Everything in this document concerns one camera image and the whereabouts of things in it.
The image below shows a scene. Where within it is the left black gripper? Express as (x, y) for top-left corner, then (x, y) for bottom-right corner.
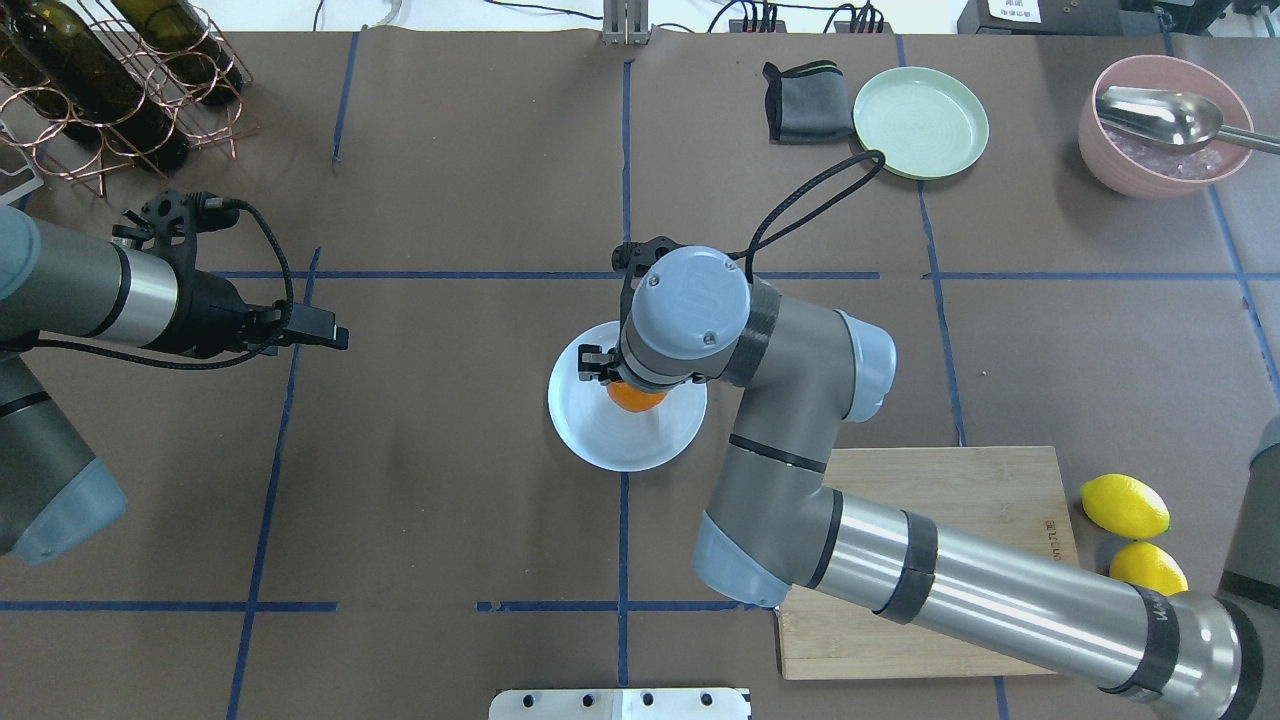
(165, 265), (349, 357)

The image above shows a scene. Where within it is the orange fruit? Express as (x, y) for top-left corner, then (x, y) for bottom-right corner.
(605, 382), (668, 414)

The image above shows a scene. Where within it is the light blue plate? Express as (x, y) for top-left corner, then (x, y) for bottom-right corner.
(547, 320), (708, 471)

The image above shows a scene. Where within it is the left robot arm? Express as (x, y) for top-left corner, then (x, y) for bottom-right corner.
(1, 191), (349, 566)

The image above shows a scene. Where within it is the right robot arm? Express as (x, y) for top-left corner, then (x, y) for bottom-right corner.
(564, 237), (1277, 719)

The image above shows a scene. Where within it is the light green plate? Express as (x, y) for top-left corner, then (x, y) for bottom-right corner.
(852, 67), (989, 181)

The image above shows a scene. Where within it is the dark wine bottle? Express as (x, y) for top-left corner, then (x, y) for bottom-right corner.
(3, 1), (191, 173)
(113, 1), (244, 108)
(1, 29), (70, 122)

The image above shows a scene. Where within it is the grey folded cloth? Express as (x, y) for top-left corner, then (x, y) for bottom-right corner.
(762, 60), (855, 145)

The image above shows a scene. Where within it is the bamboo cutting board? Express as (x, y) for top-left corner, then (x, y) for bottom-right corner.
(778, 446), (1078, 682)

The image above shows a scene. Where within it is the black computer box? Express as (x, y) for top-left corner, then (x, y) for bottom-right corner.
(956, 1), (1164, 37)

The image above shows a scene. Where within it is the yellow lemon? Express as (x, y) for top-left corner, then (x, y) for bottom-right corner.
(1080, 473), (1171, 541)
(1107, 541), (1190, 596)

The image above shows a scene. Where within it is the pink bowl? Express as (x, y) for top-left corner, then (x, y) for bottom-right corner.
(1076, 55), (1254, 199)

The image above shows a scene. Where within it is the metal scoop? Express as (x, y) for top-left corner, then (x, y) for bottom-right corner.
(1094, 86), (1279, 155)

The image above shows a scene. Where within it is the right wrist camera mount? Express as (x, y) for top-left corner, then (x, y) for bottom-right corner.
(611, 236), (682, 323)

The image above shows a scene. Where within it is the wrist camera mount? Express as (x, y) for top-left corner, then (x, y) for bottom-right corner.
(611, 236), (682, 323)
(111, 190), (241, 270)

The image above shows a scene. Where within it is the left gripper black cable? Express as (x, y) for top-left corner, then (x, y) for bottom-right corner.
(29, 195), (301, 372)

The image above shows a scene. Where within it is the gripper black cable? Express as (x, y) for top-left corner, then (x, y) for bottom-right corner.
(742, 150), (887, 286)
(29, 195), (301, 372)

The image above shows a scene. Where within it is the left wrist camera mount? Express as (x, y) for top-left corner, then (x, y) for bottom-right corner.
(111, 190), (241, 270)

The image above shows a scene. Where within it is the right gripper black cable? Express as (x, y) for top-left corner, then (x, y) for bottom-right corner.
(742, 150), (887, 286)

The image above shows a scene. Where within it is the copper wire bottle rack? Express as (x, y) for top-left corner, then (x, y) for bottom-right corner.
(3, 1), (261, 196)

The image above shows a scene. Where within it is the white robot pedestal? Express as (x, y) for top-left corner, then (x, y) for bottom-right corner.
(488, 687), (753, 719)

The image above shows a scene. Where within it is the aluminium frame post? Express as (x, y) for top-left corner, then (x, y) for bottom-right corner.
(602, 0), (652, 46)

